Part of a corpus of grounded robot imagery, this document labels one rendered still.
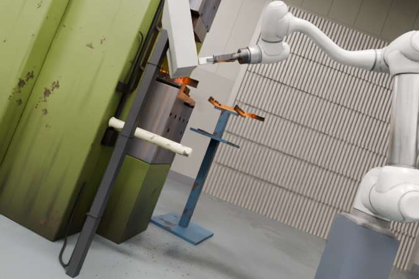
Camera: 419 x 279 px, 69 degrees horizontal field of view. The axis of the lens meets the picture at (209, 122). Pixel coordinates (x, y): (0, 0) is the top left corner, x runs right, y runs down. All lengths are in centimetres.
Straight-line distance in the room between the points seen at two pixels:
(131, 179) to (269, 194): 287
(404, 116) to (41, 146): 163
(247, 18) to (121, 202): 345
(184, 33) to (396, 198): 99
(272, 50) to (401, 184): 76
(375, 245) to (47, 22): 183
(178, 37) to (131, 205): 99
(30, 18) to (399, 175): 178
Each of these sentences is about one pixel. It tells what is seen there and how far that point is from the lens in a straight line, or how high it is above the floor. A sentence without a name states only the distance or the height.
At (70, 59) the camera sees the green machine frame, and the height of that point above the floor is 84.
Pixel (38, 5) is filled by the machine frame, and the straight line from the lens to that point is 181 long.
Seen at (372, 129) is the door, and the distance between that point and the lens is 480.
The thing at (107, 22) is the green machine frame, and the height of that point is 107.
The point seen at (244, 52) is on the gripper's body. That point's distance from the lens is 148.
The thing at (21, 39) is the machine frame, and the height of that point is 84.
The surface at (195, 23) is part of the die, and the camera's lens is 186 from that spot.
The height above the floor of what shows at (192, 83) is 99.
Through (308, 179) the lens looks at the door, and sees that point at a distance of 448.
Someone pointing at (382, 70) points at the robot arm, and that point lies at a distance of 162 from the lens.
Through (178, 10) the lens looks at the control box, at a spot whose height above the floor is 112.
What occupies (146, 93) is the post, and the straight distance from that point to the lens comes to 129.
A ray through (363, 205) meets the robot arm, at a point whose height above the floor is 68.
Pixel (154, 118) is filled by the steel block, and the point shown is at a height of 71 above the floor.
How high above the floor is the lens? 72
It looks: 3 degrees up
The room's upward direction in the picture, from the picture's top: 21 degrees clockwise
